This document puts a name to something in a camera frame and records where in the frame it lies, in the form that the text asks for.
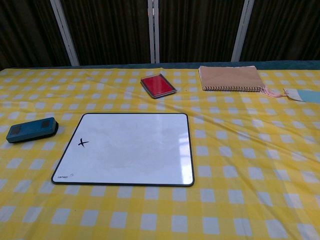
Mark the yellow white checked tablecloth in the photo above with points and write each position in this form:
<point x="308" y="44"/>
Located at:
<point x="225" y="200"/>

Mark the blue whiteboard eraser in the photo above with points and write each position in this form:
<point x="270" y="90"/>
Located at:
<point x="30" y="130"/>

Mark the red card case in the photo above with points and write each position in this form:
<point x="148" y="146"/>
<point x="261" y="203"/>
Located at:
<point x="157" y="85"/>

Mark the white frame post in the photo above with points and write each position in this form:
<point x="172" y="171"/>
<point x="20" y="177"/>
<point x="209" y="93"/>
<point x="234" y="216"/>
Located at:
<point x="242" y="32"/>
<point x="153" y="32"/>
<point x="65" y="32"/>

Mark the blue white bookmark pink tassel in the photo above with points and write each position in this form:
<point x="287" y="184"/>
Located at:
<point x="307" y="96"/>

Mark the brown spiral notebook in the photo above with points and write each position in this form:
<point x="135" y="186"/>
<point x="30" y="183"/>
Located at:
<point x="230" y="78"/>

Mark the white whiteboard black frame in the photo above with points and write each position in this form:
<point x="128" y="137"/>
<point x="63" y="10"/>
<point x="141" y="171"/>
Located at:
<point x="125" y="150"/>

